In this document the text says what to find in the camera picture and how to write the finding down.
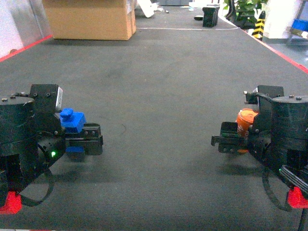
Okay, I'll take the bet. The blue block part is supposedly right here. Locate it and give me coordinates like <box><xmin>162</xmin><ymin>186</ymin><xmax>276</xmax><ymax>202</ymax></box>
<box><xmin>60</xmin><ymin>108</ymin><xmax>86</xmax><ymax>133</ymax></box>

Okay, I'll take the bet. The green potted plant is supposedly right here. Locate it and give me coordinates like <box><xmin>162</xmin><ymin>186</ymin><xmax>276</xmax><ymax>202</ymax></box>
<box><xmin>224</xmin><ymin>0</ymin><xmax>268</xmax><ymax>29</ymax></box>

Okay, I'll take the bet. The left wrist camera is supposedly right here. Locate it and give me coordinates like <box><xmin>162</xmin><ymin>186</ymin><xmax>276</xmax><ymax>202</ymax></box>
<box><xmin>55</xmin><ymin>87</ymin><xmax>63</xmax><ymax>112</ymax></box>

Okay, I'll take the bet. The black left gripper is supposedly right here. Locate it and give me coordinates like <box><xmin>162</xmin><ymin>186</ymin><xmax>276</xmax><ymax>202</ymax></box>
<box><xmin>29</xmin><ymin>84</ymin><xmax>103</xmax><ymax>167</ymax></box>

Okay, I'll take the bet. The small black flat object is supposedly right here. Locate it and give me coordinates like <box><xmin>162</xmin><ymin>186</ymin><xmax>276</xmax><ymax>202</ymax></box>
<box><xmin>194</xmin><ymin>15</ymin><xmax>203</xmax><ymax>21</ymax></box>

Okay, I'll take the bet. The orange cylindrical cap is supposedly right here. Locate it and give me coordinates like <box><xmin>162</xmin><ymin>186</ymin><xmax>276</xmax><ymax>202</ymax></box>
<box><xmin>236</xmin><ymin>108</ymin><xmax>258</xmax><ymax>137</ymax></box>

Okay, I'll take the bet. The yellow black striped bollard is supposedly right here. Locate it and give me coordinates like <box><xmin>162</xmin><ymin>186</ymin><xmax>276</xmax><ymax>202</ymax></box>
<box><xmin>252</xmin><ymin>11</ymin><xmax>266</xmax><ymax>41</ymax></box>

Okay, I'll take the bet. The black box device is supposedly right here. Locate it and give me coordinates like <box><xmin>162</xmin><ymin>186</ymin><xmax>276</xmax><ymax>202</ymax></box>
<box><xmin>202</xmin><ymin>6</ymin><xmax>220</xmax><ymax>27</ymax></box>

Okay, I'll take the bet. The large cardboard box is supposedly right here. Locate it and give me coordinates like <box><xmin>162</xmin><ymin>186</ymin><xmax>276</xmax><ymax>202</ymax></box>
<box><xmin>42</xmin><ymin>0</ymin><xmax>136</xmax><ymax>40</ymax></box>

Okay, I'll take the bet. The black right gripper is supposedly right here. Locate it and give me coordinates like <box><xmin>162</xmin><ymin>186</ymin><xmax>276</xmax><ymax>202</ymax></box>
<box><xmin>211</xmin><ymin>85</ymin><xmax>284</xmax><ymax>165</ymax></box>

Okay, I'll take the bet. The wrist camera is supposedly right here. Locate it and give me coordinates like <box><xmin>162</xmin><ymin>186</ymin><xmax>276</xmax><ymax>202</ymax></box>
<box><xmin>243</xmin><ymin>88</ymin><xmax>258</xmax><ymax>104</ymax></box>
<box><xmin>55</xmin><ymin>87</ymin><xmax>63</xmax><ymax>112</ymax></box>

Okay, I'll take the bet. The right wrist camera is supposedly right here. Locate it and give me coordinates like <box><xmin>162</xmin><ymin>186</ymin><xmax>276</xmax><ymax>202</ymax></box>
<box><xmin>243</xmin><ymin>88</ymin><xmax>258</xmax><ymax>104</ymax></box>

